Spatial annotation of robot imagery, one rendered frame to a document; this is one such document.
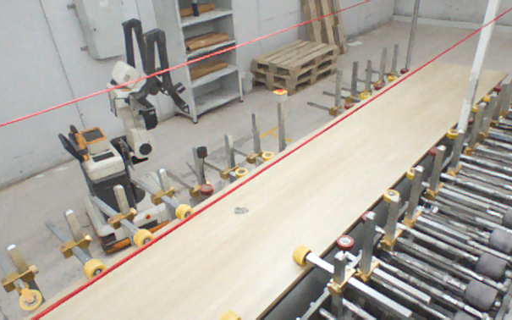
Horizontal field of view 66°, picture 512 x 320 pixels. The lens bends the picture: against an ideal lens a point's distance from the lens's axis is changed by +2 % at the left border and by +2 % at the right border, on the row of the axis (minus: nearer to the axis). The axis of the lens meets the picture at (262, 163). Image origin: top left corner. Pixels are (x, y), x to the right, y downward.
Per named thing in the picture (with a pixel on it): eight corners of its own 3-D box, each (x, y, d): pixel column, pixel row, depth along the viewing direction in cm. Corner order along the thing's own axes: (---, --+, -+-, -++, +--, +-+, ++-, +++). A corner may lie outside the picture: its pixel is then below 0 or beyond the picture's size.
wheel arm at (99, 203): (91, 203, 217) (89, 197, 215) (97, 200, 219) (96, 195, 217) (141, 243, 187) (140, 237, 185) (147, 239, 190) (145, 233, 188)
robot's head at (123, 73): (116, 83, 275) (126, 65, 273) (107, 75, 290) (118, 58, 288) (134, 92, 285) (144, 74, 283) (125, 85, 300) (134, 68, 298)
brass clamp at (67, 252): (60, 254, 186) (57, 246, 183) (88, 238, 194) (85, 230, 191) (66, 260, 182) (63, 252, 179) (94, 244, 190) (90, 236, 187)
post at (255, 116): (256, 173, 277) (250, 113, 252) (259, 171, 280) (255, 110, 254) (259, 174, 275) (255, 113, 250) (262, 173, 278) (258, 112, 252)
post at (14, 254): (44, 317, 189) (2, 245, 163) (51, 313, 191) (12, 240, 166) (46, 322, 187) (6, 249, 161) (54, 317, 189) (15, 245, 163)
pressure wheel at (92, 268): (104, 262, 179) (92, 277, 177) (90, 256, 173) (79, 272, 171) (110, 267, 175) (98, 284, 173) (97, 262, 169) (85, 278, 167)
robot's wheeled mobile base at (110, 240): (106, 257, 305) (97, 234, 292) (86, 216, 351) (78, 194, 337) (184, 222, 336) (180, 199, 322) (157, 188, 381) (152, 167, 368)
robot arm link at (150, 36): (140, 27, 262) (145, 30, 255) (160, 27, 270) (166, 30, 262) (143, 91, 282) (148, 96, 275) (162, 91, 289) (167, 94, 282)
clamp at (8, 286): (2, 287, 171) (-3, 279, 168) (35, 268, 179) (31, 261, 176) (8, 295, 167) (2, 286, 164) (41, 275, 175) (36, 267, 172)
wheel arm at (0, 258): (-9, 254, 187) (-12, 250, 185) (-2, 251, 189) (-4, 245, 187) (20, 294, 165) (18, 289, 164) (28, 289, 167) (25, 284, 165)
